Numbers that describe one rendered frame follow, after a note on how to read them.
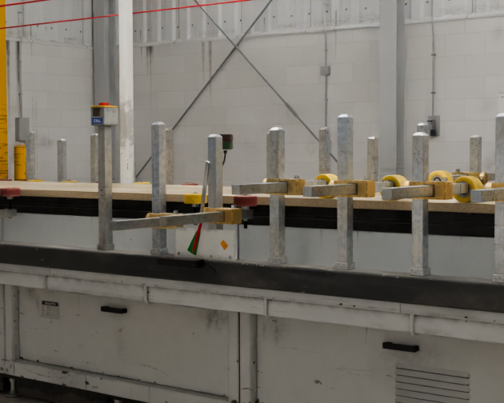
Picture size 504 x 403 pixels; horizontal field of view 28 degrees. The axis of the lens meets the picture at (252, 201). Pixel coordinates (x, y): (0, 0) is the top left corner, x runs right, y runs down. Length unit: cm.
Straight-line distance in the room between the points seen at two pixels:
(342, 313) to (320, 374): 41
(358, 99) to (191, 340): 779
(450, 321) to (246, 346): 91
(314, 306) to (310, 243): 29
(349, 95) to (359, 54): 47
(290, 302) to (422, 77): 791
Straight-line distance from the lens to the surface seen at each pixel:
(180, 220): 310
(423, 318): 295
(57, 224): 415
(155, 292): 353
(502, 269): 280
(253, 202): 335
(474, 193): 254
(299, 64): 1177
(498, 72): 1058
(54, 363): 430
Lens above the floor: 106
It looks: 3 degrees down
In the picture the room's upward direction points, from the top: straight up
